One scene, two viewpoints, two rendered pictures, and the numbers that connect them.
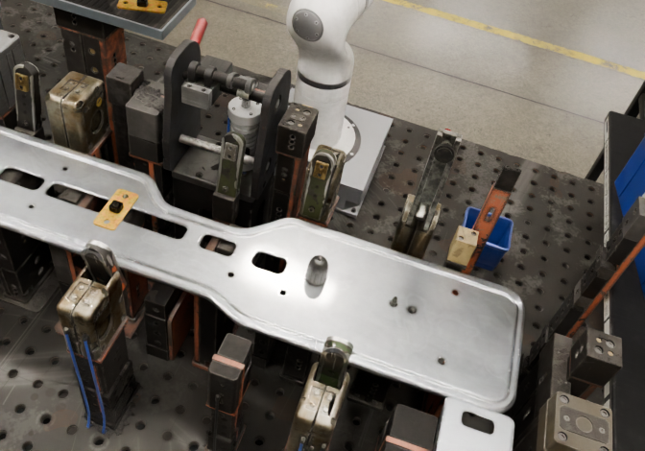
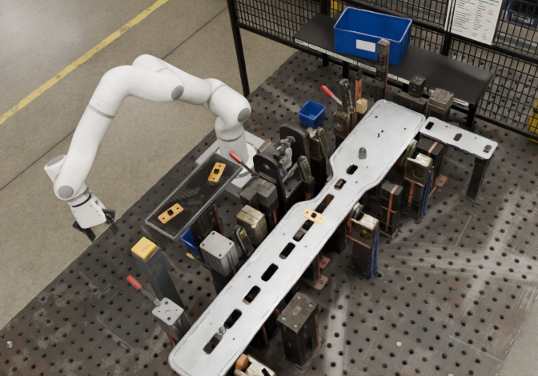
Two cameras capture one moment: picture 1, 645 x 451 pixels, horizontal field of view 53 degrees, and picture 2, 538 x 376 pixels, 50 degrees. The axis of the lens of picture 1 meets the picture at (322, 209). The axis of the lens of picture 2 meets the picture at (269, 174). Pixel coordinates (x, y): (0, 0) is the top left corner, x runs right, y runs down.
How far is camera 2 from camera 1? 1.66 m
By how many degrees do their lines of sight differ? 36
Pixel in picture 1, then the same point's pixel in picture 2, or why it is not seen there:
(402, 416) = (422, 146)
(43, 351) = (331, 294)
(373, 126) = not seen: hidden behind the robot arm
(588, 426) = (442, 94)
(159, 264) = (347, 203)
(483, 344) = (399, 115)
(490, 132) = (155, 110)
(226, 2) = not seen: outside the picture
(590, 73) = (126, 41)
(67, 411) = (363, 286)
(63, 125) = (261, 229)
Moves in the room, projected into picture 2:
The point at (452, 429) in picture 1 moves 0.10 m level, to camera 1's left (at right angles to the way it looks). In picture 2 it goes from (431, 132) to (423, 150)
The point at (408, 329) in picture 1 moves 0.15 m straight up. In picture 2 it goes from (390, 134) to (393, 107)
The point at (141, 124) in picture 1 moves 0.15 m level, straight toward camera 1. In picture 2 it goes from (272, 197) to (313, 198)
